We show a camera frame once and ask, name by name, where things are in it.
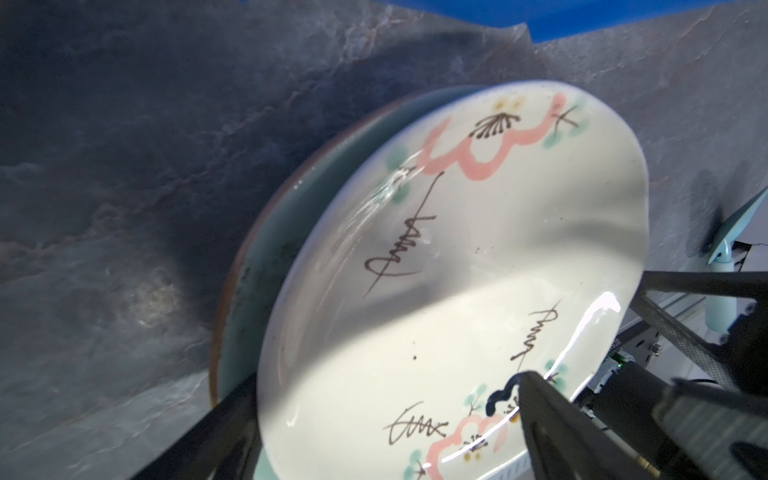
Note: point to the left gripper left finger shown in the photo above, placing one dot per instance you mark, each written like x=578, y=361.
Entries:
x=225, y=444

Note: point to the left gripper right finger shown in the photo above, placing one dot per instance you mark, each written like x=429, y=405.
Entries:
x=562, y=442

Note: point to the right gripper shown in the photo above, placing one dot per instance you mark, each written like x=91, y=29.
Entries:
x=691, y=429

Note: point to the cream floral plate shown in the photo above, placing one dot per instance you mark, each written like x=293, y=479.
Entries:
x=505, y=232

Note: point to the blue plastic bin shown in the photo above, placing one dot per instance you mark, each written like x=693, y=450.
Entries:
x=549, y=20

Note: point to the light blue spatula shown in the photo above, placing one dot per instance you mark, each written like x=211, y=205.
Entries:
x=721, y=311

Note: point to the mint green flower plate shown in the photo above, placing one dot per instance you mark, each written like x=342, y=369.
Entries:
x=284, y=223

